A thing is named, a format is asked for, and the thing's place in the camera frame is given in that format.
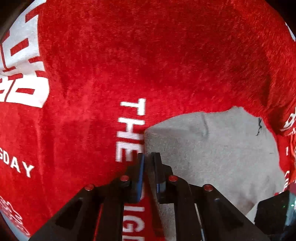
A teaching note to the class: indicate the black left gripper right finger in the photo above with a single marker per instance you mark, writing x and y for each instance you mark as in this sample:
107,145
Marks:
162,173

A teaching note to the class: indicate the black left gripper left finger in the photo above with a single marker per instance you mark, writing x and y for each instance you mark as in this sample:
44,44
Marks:
135,181

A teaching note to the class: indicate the grey knit garment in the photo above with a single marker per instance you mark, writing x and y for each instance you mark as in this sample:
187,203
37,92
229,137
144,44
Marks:
231,150

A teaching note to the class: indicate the red blanket with white print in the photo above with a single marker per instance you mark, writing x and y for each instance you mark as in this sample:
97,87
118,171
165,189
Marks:
81,82

